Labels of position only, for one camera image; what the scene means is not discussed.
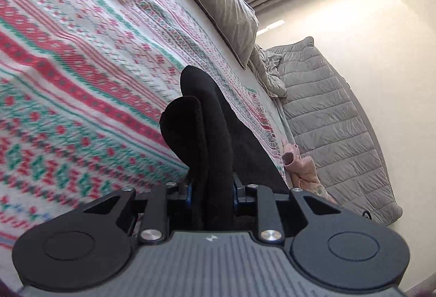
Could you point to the crumpled grey duvet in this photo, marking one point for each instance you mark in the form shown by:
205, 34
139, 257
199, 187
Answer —
269, 75

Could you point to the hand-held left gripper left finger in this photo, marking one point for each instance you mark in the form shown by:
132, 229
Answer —
188, 196

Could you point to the grey quilted headboard cover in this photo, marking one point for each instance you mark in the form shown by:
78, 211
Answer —
333, 120

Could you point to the black pants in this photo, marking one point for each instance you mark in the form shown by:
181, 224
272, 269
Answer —
211, 147

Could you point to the pink fluffy garment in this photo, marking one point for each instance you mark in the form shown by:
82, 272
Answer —
303, 167

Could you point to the patterned bed sheet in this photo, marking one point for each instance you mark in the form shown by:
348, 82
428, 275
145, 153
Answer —
85, 79

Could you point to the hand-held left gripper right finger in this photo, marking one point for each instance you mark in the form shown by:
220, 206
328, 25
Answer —
235, 197

